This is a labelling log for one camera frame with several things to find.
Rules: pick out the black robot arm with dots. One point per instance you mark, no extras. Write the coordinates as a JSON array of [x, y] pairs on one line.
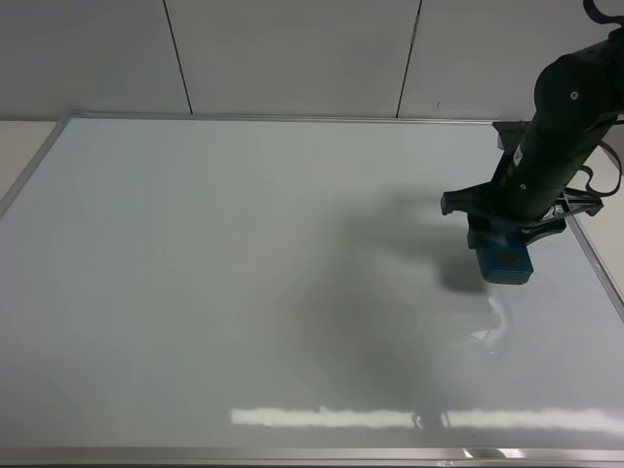
[[578, 99]]

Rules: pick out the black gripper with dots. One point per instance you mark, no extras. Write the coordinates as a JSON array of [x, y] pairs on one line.
[[529, 188]]

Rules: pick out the white aluminium-framed whiteboard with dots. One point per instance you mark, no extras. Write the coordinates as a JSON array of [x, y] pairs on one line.
[[181, 292]]

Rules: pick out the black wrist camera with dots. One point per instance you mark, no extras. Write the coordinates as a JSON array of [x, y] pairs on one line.
[[509, 134]]

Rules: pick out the blue board eraser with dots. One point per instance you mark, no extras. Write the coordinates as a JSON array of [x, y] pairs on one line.
[[504, 260]]

